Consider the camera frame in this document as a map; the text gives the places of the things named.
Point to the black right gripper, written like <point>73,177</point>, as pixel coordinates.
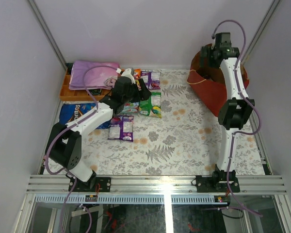
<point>206,51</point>

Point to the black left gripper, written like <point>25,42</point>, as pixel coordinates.
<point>137,90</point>

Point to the green candy bag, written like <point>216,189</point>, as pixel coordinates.
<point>152,106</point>

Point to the purple candy bag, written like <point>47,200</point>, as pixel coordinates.
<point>121,128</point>
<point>151,79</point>

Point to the teal mint candy bag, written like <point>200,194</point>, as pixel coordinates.
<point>131,107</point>

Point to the orange lemon candy bag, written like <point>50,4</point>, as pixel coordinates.
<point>137,74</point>

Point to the red paper bag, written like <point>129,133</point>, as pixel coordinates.
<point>208,83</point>

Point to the blue chips snack bag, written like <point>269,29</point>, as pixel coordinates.
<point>71,112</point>

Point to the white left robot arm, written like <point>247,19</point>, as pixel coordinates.
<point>63,151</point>

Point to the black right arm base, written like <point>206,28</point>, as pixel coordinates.
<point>206,183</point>

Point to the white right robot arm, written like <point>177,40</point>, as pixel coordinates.
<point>237,109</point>

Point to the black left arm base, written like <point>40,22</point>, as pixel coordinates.
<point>94,184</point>

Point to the purple princess cloth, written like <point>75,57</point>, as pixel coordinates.
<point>94,74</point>

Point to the floral table mat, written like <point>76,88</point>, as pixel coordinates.
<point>186,140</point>

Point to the orange wooden tray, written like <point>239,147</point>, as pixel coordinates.
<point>69,93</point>

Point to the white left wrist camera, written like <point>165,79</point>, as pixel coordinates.
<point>129,72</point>

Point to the aluminium front rail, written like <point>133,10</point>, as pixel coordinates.
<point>129,184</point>

